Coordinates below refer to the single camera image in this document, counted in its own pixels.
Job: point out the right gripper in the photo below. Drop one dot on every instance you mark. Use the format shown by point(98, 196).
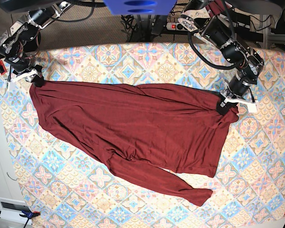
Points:
point(25, 65)

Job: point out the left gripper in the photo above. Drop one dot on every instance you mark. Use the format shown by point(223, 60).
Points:
point(235, 88)

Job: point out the dark red t-shirt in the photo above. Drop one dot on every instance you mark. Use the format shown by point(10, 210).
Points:
point(146, 134)

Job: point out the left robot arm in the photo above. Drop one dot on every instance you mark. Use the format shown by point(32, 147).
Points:
point(210, 20)

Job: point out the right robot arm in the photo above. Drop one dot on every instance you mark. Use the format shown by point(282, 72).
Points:
point(19, 44)

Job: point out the white power strip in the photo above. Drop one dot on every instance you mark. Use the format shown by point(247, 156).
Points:
point(176, 27)

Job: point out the patterned tile tablecloth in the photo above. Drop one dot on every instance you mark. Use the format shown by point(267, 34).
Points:
point(71, 190)

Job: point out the blue orange clamp lower left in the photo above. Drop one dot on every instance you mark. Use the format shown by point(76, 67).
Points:
point(28, 215)

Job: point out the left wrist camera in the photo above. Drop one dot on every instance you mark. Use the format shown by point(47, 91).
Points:
point(252, 107)

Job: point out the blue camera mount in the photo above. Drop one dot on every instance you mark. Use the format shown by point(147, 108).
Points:
point(140, 7)

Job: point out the white wall socket box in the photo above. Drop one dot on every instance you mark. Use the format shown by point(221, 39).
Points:
point(11, 209)

